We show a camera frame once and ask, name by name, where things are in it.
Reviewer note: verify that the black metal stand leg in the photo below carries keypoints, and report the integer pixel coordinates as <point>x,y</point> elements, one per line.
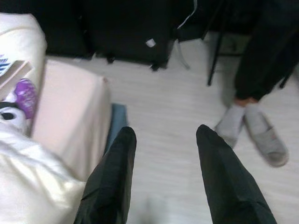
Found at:
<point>213,67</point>

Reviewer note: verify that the cream cartoon print quilt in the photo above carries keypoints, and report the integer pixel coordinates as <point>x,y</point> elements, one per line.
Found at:
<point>28,175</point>

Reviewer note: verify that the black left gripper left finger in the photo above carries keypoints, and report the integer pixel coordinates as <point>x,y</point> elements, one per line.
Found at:
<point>107,186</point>

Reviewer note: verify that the grey slipper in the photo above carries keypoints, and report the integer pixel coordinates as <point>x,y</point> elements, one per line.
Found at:
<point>266,137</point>
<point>230,126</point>

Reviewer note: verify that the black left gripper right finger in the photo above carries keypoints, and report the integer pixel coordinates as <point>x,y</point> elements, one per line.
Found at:
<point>229,186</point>

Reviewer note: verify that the person's leg black trousers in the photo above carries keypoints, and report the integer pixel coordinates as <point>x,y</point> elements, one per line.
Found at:
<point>261,58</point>

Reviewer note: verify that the black suitcase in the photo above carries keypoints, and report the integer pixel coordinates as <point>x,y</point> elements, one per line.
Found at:
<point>128,28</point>

